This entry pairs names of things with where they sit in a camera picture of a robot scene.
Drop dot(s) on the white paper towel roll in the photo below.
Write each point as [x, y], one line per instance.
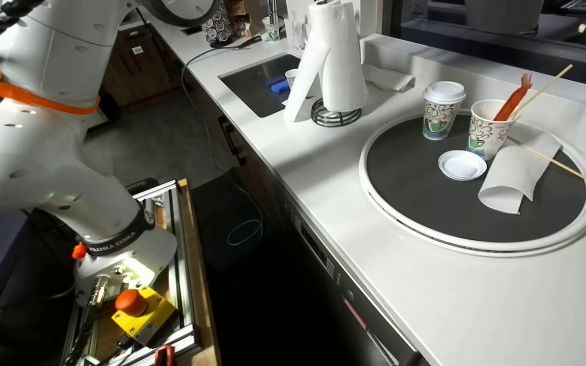
[332, 60]

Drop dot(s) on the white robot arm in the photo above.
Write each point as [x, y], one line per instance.
[53, 56]

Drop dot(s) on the blue sponge in sink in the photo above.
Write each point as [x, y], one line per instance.
[280, 86]

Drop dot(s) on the paper cup in sink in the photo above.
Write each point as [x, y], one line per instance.
[291, 75]

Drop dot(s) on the stainless steel sink basin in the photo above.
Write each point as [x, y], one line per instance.
[252, 81]

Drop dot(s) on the round black white tray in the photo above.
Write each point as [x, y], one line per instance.
[401, 175]

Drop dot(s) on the white plastic cup lid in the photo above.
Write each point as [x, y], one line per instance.
[461, 164]

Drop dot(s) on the patterned canister on counter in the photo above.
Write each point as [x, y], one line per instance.
[218, 29]

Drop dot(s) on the lidded paper coffee cup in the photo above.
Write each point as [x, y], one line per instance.
[441, 106]

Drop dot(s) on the brown lower cabinet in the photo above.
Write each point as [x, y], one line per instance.
[137, 70]

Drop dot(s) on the yellow emergency stop box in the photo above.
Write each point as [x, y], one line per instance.
[141, 313]

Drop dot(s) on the open paper cup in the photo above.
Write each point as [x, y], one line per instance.
[486, 135]

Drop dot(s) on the curled white paper sheet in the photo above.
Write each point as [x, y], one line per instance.
[516, 174]

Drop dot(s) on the orange plastic fork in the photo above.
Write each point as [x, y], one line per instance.
[513, 98]

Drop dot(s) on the wooden chopstick on tray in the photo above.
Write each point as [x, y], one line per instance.
[545, 156]

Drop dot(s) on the wooden chopstick in cup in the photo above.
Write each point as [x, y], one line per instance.
[543, 88]

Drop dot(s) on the black wire towel holder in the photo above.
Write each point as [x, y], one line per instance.
[321, 116]

